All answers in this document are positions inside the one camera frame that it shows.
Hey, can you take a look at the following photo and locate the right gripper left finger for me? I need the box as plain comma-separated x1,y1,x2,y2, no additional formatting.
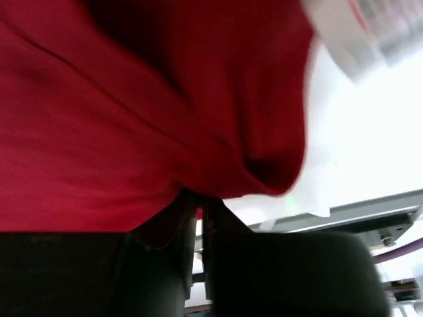
132,191,198,297

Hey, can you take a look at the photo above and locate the aluminium rail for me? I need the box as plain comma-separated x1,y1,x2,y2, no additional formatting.
268,190,422,249

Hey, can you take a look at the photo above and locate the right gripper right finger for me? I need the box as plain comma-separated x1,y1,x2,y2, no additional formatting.
202,198,254,236

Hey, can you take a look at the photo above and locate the red t shirt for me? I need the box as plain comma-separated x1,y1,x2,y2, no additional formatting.
1,1,313,232

